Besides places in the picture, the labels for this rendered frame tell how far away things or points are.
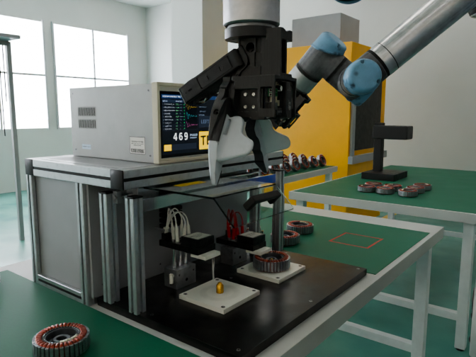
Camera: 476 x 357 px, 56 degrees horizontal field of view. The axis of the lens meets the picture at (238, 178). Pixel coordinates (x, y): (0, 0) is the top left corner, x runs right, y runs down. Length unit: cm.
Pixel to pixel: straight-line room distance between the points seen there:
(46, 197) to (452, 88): 556
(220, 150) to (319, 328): 66
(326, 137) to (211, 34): 177
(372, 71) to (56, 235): 92
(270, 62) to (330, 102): 424
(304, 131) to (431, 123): 203
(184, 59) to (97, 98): 409
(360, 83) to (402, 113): 547
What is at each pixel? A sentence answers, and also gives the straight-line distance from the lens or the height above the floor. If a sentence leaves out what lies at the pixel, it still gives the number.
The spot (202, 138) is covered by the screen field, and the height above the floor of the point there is 117.
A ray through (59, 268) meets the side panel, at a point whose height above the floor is 81.
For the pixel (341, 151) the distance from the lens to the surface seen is 477.
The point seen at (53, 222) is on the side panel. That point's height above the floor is 94.
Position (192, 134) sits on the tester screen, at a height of 119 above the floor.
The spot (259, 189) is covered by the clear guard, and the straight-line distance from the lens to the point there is 108.
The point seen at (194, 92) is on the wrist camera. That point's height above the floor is 127.
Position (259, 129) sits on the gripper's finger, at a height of 122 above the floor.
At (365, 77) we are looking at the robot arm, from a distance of 101.
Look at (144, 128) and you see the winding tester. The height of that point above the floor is 120.
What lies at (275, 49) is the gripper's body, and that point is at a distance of 58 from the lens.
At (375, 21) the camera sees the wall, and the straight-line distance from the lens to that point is 673.
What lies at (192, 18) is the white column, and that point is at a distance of 536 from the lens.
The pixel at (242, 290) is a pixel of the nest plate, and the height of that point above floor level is 78.
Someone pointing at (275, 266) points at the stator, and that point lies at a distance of 132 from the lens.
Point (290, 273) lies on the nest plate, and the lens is 134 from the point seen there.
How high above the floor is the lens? 124
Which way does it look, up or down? 8 degrees down
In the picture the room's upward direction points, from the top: straight up
